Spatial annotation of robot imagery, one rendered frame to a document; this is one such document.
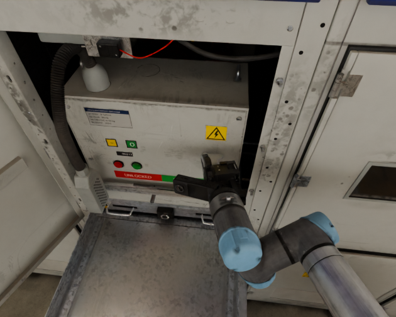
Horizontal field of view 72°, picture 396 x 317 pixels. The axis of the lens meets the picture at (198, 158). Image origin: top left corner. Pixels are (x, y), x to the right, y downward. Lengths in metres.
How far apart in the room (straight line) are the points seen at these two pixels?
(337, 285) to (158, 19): 0.56
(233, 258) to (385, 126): 0.42
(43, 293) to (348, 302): 1.82
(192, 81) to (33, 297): 1.71
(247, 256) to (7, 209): 0.72
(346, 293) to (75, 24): 0.67
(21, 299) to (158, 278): 1.27
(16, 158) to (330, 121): 0.81
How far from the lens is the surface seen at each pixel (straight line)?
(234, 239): 0.52
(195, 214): 1.05
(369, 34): 0.59
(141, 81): 0.79
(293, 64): 0.58
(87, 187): 0.87
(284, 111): 0.64
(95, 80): 0.76
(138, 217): 1.13
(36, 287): 2.13
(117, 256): 1.07
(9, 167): 0.89
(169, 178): 0.91
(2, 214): 0.98
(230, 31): 0.54
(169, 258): 1.04
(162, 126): 0.74
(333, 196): 0.87
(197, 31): 0.54
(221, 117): 0.70
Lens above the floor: 1.80
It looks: 48 degrees down
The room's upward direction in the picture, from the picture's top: straight up
